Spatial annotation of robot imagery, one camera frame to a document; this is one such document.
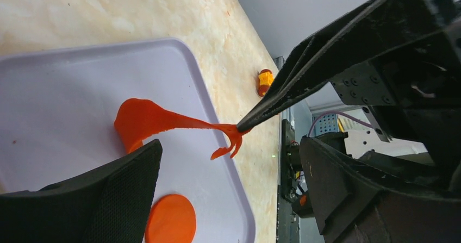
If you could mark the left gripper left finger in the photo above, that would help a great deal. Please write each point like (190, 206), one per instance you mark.
(108, 204)

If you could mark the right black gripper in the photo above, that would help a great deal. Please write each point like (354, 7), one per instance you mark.
(410, 92)

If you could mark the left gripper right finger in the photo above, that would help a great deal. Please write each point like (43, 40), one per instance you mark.
(377, 198)

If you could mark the orange round dough wrapper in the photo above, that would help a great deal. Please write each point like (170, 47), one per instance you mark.
(172, 219)

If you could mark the orange-red dough lump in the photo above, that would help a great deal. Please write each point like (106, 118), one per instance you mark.
(139, 119)

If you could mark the yellow toy car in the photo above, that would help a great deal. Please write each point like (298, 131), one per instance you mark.
(264, 80)

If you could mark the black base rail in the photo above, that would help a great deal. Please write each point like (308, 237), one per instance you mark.
(292, 120)

